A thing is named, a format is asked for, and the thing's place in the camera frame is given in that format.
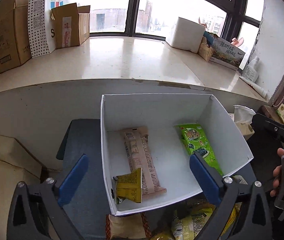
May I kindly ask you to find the beige orange-edged snack bag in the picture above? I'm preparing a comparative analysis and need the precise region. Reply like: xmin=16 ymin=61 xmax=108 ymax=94
xmin=105 ymin=212 xmax=152 ymax=239

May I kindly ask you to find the white cardboard storage box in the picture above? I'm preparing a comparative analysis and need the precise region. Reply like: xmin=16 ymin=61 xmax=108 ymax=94
xmin=101 ymin=93 xmax=253 ymax=216

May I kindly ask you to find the right hand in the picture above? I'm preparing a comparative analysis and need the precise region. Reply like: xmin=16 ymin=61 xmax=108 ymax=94
xmin=270 ymin=148 xmax=284 ymax=197

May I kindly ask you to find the blue fabric table cloth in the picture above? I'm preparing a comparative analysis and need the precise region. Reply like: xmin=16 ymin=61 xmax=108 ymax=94
xmin=55 ymin=119 xmax=257 ymax=240

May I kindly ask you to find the yellow-green chips bag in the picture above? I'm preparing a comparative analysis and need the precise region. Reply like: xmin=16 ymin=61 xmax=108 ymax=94
xmin=171 ymin=202 xmax=242 ymax=240

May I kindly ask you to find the green seaweed snack packet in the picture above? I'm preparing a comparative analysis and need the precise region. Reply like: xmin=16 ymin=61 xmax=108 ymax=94
xmin=175 ymin=124 xmax=224 ymax=176

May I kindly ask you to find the wooden side shelf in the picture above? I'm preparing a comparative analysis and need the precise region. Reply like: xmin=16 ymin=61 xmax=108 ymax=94
xmin=258 ymin=105 xmax=284 ymax=125

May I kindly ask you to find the small yellow snack packet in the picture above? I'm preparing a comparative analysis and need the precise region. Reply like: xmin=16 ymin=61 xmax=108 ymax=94
xmin=113 ymin=168 xmax=142 ymax=204

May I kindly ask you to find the beige tissue pack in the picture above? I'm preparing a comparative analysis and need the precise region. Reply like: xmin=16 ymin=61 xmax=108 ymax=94
xmin=229 ymin=105 xmax=256 ymax=141

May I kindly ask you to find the cream sofa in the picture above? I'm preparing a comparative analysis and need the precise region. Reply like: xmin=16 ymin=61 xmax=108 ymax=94
xmin=0 ymin=135 xmax=42 ymax=239

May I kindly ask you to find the white tube on sill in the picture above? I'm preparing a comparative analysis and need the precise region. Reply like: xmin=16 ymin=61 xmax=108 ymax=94
xmin=239 ymin=76 xmax=267 ymax=98

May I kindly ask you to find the white plastic bottle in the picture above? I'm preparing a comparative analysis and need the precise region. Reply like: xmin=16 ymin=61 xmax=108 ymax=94
xmin=242 ymin=56 xmax=259 ymax=83

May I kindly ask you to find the printed landscape tissue box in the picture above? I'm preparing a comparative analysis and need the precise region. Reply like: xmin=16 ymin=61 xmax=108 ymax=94
xmin=209 ymin=37 xmax=245 ymax=70

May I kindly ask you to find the small woven basket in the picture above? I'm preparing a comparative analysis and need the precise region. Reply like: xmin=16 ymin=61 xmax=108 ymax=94
xmin=198 ymin=36 xmax=213 ymax=62

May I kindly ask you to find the white foam box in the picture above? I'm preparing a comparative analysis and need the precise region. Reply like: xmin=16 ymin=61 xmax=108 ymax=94
xmin=165 ymin=17 xmax=205 ymax=54

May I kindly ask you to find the small open cardboard box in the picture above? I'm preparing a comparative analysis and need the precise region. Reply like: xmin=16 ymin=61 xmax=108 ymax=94
xmin=51 ymin=3 xmax=90 ymax=49

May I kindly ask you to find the tall brown cardboard box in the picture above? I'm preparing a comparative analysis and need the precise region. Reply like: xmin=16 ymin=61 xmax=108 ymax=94
xmin=0 ymin=0 xmax=31 ymax=74

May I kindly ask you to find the white dotted paper bag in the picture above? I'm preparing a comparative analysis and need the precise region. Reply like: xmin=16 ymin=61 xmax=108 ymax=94
xmin=27 ymin=0 xmax=69 ymax=58

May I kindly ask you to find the black window frame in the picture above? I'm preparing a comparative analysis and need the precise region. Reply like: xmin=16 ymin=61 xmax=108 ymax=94
xmin=19 ymin=0 xmax=267 ymax=42

